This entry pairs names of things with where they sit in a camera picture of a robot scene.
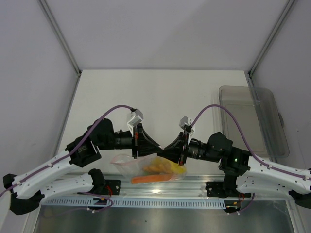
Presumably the clear plastic food tray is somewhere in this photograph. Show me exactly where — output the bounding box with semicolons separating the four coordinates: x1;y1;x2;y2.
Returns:
219;86;289;158

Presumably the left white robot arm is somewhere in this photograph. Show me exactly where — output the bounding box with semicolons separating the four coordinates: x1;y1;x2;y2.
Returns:
3;118;162;215

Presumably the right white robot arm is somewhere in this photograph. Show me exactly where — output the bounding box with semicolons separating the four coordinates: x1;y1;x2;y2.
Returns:
157;132;311;209

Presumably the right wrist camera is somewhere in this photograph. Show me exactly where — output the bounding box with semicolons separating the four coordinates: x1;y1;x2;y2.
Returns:
179;116;195;140

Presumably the orange toy food piece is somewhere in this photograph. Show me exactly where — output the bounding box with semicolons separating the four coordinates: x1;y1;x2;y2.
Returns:
143;161;171;173

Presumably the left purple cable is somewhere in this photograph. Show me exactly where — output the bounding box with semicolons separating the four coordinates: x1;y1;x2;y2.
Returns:
0;104;134;214

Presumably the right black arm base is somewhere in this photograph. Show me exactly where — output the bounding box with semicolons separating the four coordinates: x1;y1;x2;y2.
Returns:
205;174;251;199

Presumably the aluminium rail frame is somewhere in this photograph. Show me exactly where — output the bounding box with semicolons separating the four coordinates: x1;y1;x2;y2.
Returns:
33;173;297;200

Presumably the corner frame post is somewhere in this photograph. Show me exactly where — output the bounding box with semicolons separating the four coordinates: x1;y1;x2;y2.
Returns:
37;0;82;77
248;0;298;78

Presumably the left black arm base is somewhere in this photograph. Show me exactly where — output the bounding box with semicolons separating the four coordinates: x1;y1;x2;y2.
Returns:
83;169;121;196

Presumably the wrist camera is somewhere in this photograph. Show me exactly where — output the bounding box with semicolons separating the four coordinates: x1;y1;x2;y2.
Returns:
126;108;144;136
179;116;195;140

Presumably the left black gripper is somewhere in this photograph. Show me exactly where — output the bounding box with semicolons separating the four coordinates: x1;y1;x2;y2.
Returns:
98;123;163;159

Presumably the red toy meat slice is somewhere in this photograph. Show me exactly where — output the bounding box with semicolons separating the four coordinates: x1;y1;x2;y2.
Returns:
131;174;173;184

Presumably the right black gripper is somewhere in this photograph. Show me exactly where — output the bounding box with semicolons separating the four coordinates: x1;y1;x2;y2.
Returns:
157;131;221;166

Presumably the left corner frame post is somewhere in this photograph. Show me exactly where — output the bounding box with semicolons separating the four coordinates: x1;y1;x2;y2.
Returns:
37;0;82;77

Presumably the right corner frame post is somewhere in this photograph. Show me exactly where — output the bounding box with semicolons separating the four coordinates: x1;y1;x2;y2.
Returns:
248;0;298;78

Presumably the slotted cable duct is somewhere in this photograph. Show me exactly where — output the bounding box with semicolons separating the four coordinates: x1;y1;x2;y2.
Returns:
43;196;226;209

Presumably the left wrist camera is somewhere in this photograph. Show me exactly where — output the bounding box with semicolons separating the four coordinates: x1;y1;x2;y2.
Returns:
126;108;144;136

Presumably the yellow toy mango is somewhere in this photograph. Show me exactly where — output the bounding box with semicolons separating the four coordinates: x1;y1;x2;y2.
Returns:
170;163;187;174

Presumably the clear zip top bag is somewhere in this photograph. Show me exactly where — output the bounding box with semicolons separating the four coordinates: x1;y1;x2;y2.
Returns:
110;146;187;184

